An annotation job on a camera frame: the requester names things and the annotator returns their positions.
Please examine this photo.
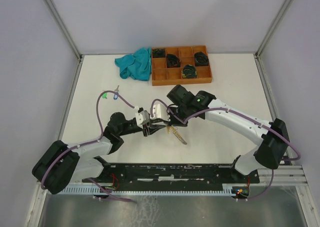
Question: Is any metal key organizer ring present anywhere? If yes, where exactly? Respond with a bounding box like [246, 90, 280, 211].
[164, 125, 188, 146]

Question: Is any blue tag key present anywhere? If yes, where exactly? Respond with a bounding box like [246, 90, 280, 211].
[113, 85, 120, 100]

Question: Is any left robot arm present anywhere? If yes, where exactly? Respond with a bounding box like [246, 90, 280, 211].
[32, 110, 170, 194]

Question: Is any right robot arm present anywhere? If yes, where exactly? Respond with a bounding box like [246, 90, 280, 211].
[150, 84, 290, 183]

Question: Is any wooden compartment tray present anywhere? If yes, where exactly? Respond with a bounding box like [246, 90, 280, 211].
[151, 45, 213, 86]

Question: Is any green tag key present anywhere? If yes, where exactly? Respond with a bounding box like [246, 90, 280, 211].
[101, 92, 108, 99]

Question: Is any teal cloth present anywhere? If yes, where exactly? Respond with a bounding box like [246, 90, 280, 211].
[114, 47, 152, 82]

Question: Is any rolled black orange sock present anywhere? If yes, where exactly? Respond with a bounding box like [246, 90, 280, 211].
[166, 53, 181, 68]

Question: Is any rolled dark sock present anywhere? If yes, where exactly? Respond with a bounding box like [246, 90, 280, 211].
[152, 48, 166, 59]

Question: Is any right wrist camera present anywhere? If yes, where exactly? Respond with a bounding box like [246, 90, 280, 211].
[150, 103, 170, 122]

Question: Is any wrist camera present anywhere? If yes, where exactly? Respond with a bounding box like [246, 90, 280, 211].
[150, 103, 170, 122]
[135, 107, 150, 128]

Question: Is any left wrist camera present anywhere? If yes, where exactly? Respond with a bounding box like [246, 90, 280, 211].
[135, 107, 150, 128]

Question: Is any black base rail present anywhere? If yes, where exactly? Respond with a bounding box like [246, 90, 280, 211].
[93, 163, 260, 192]

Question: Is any white cable duct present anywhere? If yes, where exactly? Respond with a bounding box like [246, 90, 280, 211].
[59, 183, 236, 197]

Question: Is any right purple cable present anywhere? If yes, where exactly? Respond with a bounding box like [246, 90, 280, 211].
[149, 98, 301, 162]

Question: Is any purple cable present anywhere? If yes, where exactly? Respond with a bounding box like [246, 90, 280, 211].
[39, 89, 140, 190]
[149, 98, 301, 162]

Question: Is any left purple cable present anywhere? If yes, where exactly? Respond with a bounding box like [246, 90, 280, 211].
[39, 89, 140, 190]

